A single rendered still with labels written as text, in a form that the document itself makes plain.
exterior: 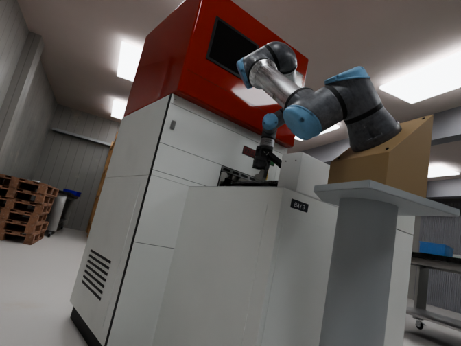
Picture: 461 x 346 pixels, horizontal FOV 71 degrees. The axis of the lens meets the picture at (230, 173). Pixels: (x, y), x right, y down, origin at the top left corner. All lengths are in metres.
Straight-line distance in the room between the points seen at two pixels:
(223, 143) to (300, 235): 0.75
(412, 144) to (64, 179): 8.80
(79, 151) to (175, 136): 7.88
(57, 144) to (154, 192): 8.02
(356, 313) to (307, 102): 0.58
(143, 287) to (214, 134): 0.80
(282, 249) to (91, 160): 8.46
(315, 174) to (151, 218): 0.74
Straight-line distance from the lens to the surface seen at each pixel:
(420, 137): 1.03
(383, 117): 1.03
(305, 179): 1.16
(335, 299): 0.97
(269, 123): 1.59
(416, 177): 0.99
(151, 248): 1.52
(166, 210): 1.52
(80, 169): 9.30
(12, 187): 4.97
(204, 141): 1.64
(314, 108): 0.96
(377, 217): 0.96
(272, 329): 1.13
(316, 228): 1.21
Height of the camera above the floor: 0.62
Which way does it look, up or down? 11 degrees up
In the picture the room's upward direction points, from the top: 12 degrees clockwise
